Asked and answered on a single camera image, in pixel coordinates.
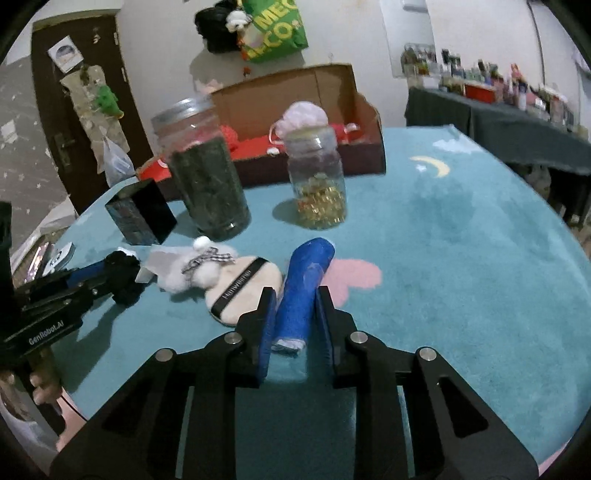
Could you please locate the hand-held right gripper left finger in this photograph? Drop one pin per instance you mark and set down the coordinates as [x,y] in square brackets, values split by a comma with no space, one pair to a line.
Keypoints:
[265,332]

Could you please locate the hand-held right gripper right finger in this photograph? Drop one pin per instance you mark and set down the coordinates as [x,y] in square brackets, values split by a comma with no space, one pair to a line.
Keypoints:
[325,332]

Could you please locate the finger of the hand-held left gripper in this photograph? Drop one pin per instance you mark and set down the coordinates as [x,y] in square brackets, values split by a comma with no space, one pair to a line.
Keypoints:
[69,302]
[85,273]

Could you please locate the black scrunchie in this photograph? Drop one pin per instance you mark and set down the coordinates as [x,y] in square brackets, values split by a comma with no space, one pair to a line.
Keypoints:
[127,277]

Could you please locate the beige powder puff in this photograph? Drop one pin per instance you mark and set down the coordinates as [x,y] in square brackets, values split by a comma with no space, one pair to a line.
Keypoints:
[264,281]

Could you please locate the blue towel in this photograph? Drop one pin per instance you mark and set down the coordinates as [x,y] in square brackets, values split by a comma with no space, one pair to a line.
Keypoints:
[300,286]

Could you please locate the white plush toy checkered bow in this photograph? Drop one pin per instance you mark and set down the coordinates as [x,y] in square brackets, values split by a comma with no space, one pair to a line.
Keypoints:
[203,272]

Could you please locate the coral mesh scrubber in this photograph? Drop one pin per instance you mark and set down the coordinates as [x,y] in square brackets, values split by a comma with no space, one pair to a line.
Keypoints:
[228,136]

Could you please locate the white mesh bath pouf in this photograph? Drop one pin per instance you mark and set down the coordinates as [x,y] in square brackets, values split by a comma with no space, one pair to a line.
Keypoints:
[302,115]

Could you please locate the cardboard box red inside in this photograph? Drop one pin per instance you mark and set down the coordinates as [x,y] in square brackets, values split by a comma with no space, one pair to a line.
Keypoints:
[295,92]

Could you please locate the person's left hand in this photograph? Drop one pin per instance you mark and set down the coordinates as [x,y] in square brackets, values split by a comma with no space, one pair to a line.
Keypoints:
[44,387]

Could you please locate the white printed packet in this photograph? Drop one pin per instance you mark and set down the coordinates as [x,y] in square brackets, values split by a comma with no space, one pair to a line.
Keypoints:
[60,257]

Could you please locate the black patterned box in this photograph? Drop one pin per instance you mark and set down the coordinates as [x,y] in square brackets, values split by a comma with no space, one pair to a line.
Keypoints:
[147,207]

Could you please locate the clear plastic bag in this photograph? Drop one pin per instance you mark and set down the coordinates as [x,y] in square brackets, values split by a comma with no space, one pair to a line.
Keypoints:
[115,161]

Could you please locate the large glass jar metal lid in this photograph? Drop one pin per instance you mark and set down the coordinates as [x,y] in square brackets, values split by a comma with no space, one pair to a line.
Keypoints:
[203,184]

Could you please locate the small clear jar yellow capsules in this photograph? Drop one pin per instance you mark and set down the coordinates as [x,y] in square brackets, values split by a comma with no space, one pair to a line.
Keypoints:
[316,175]

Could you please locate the hanging cloth organiser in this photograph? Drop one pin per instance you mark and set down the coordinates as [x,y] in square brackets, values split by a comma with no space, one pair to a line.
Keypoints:
[87,115]

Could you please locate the dark brown door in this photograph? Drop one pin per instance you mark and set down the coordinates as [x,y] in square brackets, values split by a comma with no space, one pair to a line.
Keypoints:
[51,106]

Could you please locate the green toy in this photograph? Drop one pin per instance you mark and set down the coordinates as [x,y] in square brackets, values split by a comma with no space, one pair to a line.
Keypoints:
[108,99]

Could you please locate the paper note on door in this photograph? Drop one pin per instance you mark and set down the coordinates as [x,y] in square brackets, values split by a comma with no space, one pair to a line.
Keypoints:
[64,53]

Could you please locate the pink plush pig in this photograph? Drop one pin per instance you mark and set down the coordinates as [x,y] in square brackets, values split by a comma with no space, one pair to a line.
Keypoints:
[207,86]

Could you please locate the table with dark cloth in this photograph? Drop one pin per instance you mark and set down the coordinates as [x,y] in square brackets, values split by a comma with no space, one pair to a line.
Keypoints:
[508,129]

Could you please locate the black hanging bag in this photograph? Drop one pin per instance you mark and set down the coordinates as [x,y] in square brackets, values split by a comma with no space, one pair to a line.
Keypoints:
[214,27]

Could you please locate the red container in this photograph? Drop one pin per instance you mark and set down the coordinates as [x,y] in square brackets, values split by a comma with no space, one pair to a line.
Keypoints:
[480,92]

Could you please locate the green tote bag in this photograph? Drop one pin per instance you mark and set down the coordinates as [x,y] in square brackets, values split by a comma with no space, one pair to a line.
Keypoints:
[277,27]

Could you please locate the cluster of cosmetic bottles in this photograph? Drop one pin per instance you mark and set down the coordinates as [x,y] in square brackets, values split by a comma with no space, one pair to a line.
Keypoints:
[508,83]

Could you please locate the wall mirror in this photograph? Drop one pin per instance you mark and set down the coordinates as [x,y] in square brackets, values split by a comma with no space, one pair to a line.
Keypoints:
[406,32]

